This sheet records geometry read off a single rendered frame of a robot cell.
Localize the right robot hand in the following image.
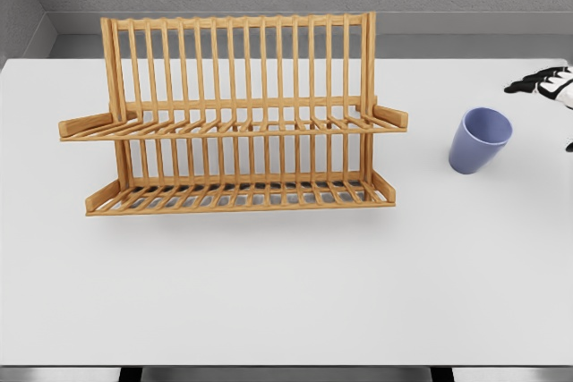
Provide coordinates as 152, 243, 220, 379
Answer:
503, 64, 573, 153

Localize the blue cup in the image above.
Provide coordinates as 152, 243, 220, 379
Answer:
448, 106, 514, 175

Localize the wooden two-tier dish rack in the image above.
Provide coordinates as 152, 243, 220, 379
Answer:
58, 11, 409, 217

